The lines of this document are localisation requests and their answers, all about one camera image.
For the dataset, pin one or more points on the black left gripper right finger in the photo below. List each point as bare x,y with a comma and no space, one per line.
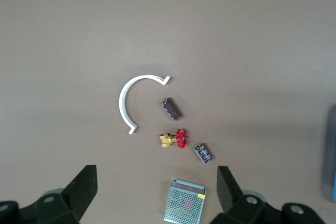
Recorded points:
231,200

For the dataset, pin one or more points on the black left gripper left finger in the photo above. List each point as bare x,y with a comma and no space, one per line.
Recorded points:
76,197

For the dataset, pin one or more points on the short dark cylindrical capacitor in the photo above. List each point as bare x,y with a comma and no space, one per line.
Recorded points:
203,153

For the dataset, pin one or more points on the small black rectangular component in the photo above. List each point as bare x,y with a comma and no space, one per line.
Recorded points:
171,109

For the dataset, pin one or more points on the perforated metal power supply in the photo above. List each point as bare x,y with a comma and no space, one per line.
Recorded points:
183,203

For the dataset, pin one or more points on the brass valve with red handwheel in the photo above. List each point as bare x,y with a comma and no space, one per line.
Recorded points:
181,138

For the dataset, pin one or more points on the blue plastic tray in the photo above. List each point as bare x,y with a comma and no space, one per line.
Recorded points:
333,192

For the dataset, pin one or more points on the white semicircular pipe clamp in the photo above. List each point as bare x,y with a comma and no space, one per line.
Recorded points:
121,103

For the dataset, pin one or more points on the brown table cover mat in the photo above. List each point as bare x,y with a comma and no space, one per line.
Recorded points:
210,24

